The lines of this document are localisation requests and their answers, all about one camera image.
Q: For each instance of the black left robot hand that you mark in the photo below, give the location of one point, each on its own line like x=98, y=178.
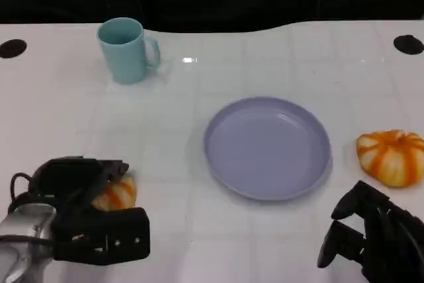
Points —
x=73, y=177

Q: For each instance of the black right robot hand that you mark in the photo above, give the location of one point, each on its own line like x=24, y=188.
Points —
x=381, y=230

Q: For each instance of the orange and white bread roll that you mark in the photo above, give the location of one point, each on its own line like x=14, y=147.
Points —
x=391, y=160
x=119, y=195

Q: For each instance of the pale green mug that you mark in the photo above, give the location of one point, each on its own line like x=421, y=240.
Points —
x=124, y=51

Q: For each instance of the lilac plate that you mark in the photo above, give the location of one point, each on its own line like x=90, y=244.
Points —
x=265, y=150

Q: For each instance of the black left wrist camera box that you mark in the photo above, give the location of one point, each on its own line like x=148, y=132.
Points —
x=106, y=236

